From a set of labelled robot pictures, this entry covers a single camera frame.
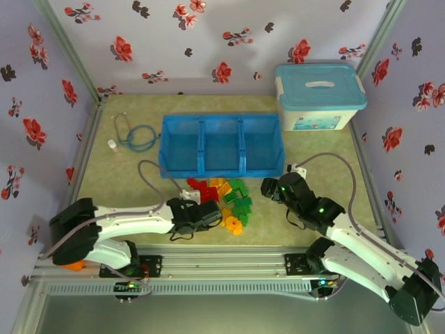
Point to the orange-yellow lego brick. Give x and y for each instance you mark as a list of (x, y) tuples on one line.
[(226, 212)]

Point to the red arch lego brick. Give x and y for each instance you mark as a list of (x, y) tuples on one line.
[(194, 183)]

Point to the yellow round gear lego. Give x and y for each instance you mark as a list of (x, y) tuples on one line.
[(233, 225)]

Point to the yellow lego brick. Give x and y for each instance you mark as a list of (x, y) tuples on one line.
[(225, 188), (215, 182)]

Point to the dark green lego brick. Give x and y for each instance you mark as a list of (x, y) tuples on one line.
[(231, 198)]

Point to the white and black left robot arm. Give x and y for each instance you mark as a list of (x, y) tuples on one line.
[(132, 219)]

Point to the blue three-compartment bin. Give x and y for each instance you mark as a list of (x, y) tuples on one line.
[(180, 146)]

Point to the small circuit board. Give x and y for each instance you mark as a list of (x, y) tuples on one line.
[(325, 283), (127, 287)]

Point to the white storage box blue lid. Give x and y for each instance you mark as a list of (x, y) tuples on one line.
[(320, 94)]

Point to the teal stethoscope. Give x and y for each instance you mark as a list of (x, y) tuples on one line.
[(127, 137)]

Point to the small white bottle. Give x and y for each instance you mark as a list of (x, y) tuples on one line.
[(112, 144)]

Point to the orange plastic cup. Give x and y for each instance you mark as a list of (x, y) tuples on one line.
[(71, 266)]

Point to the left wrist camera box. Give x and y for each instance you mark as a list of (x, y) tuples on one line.
[(191, 196)]

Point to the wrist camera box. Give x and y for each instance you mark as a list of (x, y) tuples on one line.
[(191, 196), (299, 170)]

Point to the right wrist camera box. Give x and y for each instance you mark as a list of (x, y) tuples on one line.
[(299, 170)]

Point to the wide aluminium mounting rail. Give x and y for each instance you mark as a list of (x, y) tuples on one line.
[(222, 262)]

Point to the aluminium table side rail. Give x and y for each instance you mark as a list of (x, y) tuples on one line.
[(368, 174), (85, 167)]

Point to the aluminium frame post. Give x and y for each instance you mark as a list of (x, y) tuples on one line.
[(68, 45), (381, 35)]

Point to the aluminium frame leg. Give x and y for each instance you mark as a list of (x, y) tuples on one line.
[(29, 306)]

